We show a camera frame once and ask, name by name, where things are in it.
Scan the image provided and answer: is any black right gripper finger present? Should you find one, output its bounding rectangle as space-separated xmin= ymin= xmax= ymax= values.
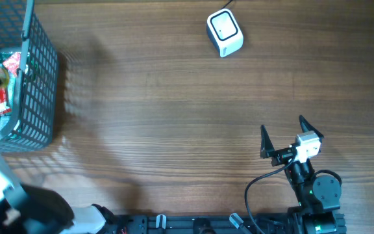
xmin=260 ymin=125 xmax=275 ymax=159
xmin=299 ymin=115 xmax=324 ymax=139

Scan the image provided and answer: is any red white tube packet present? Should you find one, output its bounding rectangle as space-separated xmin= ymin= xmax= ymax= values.
xmin=0 ymin=88 xmax=12 ymax=116

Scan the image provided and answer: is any yellow oil bottle silver cap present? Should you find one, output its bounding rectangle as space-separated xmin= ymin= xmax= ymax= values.
xmin=0 ymin=67 xmax=10 ymax=88

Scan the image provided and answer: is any red drink carton cup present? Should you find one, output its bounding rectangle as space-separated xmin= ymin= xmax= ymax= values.
xmin=3 ymin=52 xmax=21 ymax=77

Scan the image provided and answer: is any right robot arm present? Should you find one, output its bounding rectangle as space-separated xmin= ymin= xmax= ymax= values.
xmin=255 ymin=116 xmax=347 ymax=234

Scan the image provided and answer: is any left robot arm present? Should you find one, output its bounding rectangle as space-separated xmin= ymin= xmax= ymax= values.
xmin=0 ymin=154 xmax=119 ymax=233

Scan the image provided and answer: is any white barcode scanner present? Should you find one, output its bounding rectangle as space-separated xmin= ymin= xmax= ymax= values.
xmin=206 ymin=8 xmax=244 ymax=58

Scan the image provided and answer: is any dark grey mesh basket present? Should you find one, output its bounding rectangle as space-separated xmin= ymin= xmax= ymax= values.
xmin=0 ymin=0 xmax=59 ymax=152

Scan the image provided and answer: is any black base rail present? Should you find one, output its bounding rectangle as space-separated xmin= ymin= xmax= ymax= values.
xmin=108 ymin=213 xmax=347 ymax=234

